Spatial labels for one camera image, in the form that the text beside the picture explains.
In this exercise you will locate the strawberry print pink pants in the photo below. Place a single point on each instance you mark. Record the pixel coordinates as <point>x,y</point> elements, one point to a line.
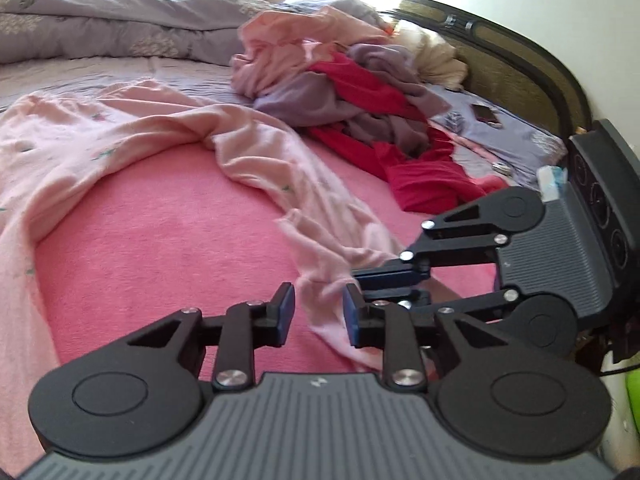
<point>250,145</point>

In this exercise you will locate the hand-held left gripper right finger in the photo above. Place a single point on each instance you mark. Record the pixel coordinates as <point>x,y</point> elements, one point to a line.
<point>351,317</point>

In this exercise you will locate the dark carved headboard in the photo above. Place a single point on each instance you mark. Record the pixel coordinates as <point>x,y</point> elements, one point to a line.
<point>510,75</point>

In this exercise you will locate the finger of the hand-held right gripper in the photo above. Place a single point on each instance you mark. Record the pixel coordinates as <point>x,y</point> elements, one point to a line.
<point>475,306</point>
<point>385,276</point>

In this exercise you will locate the plain pink garment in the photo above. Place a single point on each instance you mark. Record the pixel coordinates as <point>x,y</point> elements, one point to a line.
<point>280,45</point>

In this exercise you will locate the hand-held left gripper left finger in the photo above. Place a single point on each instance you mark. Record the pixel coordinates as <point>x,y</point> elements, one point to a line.
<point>286,315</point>

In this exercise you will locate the cream puffer jacket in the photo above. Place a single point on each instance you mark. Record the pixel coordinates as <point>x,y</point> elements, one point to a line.
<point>440,60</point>

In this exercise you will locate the lavender bedsheet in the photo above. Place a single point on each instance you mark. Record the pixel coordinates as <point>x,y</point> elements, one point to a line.
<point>100,75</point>

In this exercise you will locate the coral pink towel blanket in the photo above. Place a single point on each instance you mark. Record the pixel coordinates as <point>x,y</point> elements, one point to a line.
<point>150,235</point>

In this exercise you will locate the tissue pack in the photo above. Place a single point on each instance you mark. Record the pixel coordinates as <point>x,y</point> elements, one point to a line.
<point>552,182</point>

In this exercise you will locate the red garment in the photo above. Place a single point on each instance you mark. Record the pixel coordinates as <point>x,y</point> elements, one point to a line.
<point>430,180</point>

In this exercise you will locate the mauve garment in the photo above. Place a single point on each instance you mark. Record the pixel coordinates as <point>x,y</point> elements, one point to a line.
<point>310,100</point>

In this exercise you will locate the grey leaf print pillow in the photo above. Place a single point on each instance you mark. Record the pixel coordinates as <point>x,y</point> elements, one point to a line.
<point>515,145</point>

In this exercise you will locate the grey floral duvet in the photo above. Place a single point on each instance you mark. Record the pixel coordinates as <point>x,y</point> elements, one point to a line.
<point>125,25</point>

